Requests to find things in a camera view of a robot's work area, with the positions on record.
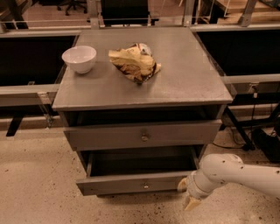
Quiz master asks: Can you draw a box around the black office chair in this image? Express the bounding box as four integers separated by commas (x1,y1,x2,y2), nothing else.
57,0,88,16

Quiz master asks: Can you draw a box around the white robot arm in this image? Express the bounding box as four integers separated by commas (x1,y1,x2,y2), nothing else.
177,154,280,211

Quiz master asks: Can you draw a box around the grey drawer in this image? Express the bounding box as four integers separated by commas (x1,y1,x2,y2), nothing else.
64,119,221,151
76,145,204,196

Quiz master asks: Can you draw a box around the white bowl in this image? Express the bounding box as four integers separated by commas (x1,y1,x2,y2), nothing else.
62,45,97,74

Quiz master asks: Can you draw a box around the grey drawer cabinet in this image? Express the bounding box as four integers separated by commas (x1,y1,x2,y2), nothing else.
52,26,234,198

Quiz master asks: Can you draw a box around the black table leg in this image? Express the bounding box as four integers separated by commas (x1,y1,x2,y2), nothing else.
224,107,256,151

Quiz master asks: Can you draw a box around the black floor cable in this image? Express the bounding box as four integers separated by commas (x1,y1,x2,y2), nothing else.
212,125,255,151

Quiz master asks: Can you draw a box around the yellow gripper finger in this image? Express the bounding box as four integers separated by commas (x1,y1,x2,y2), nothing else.
184,196,201,211
177,178,187,193

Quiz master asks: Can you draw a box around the crumpled yellow chip bag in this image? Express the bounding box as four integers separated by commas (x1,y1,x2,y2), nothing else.
108,43,161,85

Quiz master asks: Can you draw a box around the grey top drawer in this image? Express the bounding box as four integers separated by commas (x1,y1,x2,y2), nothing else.
64,119,221,151

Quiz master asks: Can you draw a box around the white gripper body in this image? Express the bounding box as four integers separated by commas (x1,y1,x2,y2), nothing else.
186,170,214,200

